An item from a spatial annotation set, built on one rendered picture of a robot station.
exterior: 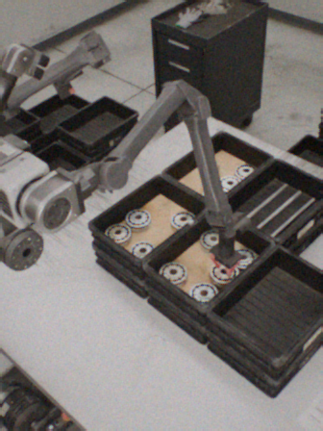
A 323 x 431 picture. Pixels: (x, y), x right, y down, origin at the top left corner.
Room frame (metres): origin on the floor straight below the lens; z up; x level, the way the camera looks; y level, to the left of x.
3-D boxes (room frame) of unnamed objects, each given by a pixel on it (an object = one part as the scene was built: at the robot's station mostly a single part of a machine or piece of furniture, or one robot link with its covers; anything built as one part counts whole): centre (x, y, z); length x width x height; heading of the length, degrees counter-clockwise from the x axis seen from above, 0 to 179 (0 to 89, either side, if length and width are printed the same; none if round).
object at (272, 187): (1.65, -0.45, 0.87); 0.40 x 0.30 x 0.11; 133
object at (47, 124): (3.05, 0.61, 0.31); 0.40 x 0.30 x 0.34; 135
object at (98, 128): (2.76, 0.33, 0.37); 0.40 x 0.30 x 0.45; 135
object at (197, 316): (1.38, -0.16, 0.87); 0.40 x 0.30 x 0.11; 133
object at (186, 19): (3.37, -0.24, 0.88); 0.25 x 0.19 x 0.03; 135
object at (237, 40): (3.39, -0.38, 0.45); 0.60 x 0.45 x 0.90; 135
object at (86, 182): (1.19, 0.22, 1.45); 0.09 x 0.08 x 0.12; 45
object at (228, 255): (1.33, -0.21, 1.00); 0.10 x 0.07 x 0.07; 42
